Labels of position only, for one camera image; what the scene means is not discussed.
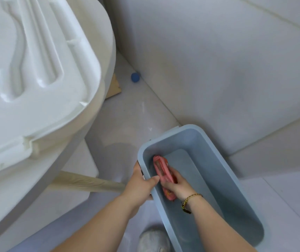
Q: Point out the person's left hand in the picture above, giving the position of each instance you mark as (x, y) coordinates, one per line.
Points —
(137, 188)

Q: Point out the person's right hand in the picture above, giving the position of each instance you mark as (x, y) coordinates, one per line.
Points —
(176, 185)

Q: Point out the person's right fingers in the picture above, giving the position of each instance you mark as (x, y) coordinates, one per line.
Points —
(170, 178)

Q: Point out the person's left thumb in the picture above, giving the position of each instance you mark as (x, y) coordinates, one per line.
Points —
(151, 181)

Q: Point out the pink scrubbing brush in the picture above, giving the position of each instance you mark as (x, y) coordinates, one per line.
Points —
(163, 175)

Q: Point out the blue plastic bin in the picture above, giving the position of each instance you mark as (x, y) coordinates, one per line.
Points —
(205, 186)

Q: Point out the person's right forearm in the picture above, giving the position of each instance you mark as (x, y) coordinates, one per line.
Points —
(215, 228)

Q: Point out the person's left forearm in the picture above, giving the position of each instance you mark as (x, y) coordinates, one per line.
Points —
(99, 225)

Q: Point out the person's grey shoe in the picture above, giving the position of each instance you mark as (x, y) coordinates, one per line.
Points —
(154, 240)

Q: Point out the beige wooden stick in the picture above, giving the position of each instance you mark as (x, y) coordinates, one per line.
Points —
(87, 182)

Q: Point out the brown cardboard piece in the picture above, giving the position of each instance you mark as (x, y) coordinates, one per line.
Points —
(113, 88)

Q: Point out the small blue ball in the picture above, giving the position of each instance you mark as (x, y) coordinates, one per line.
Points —
(135, 77)

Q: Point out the white drum lid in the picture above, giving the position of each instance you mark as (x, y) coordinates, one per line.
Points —
(32, 76)

